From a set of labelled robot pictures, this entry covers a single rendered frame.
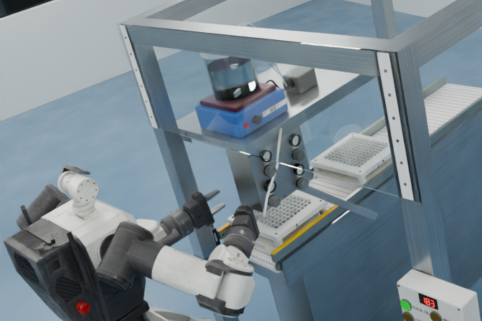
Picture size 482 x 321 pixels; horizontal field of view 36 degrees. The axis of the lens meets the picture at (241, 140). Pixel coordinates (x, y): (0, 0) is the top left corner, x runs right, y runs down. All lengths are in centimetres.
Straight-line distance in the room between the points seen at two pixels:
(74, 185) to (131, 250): 25
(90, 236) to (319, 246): 84
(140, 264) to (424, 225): 68
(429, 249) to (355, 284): 108
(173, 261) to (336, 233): 84
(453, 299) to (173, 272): 65
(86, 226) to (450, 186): 162
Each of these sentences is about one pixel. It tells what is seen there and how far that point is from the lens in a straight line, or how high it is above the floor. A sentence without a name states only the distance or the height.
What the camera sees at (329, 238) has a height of 75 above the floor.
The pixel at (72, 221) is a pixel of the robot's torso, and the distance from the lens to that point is 203.
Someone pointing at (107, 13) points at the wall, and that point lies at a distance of 718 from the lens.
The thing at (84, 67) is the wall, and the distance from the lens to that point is 721.
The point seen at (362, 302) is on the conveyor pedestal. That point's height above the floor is 37.
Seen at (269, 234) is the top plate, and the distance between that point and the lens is 236.
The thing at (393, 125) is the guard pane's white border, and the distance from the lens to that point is 155.
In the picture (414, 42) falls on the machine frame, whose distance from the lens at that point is 151.
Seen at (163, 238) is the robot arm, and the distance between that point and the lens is 227.
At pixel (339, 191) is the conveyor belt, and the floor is 80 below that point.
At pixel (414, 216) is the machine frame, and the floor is 122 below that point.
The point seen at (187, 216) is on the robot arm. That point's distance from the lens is 231.
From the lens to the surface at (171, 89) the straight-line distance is 214.
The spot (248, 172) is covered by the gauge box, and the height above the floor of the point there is 115.
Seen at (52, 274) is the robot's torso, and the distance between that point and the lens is 195.
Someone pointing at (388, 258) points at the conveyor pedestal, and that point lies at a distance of 285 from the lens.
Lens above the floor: 212
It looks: 24 degrees down
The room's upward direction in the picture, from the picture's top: 15 degrees counter-clockwise
